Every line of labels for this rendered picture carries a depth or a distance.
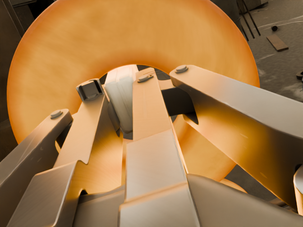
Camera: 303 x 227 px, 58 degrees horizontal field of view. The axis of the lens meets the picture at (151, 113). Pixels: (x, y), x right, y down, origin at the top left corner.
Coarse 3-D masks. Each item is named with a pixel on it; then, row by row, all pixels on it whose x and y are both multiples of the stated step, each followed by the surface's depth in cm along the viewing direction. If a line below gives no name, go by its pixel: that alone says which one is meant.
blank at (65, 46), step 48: (96, 0) 14; (144, 0) 14; (192, 0) 14; (48, 48) 15; (96, 48) 15; (144, 48) 15; (192, 48) 15; (240, 48) 15; (48, 96) 16; (192, 144) 18
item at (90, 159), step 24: (96, 96) 13; (96, 120) 10; (72, 144) 9; (96, 144) 9; (120, 144) 13; (72, 168) 7; (96, 168) 8; (120, 168) 11; (24, 192) 6; (48, 192) 6; (72, 192) 6; (96, 192) 8; (24, 216) 6; (48, 216) 5; (72, 216) 6
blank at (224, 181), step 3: (222, 180) 30; (225, 180) 30; (228, 180) 31; (225, 183) 30; (228, 183) 30; (231, 183) 30; (234, 183) 31; (231, 186) 30; (234, 186) 30; (237, 186) 31; (240, 189) 30; (243, 189) 31; (246, 192) 31
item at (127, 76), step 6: (126, 66) 16; (132, 66) 16; (120, 72) 15; (126, 72) 14; (132, 72) 15; (120, 78) 14; (126, 78) 14; (132, 78) 14; (120, 84) 14; (126, 84) 14; (132, 84) 14; (126, 90) 14; (132, 90) 14; (126, 96) 14; (132, 96) 14; (126, 102) 14; (132, 102) 14; (132, 108) 14; (132, 114) 14
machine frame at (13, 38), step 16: (0, 0) 43; (0, 16) 43; (16, 16) 52; (0, 32) 44; (16, 32) 45; (0, 48) 44; (16, 48) 45; (0, 64) 44; (0, 80) 44; (0, 96) 45; (0, 112) 45; (0, 128) 41; (0, 144) 40; (16, 144) 42; (0, 160) 41
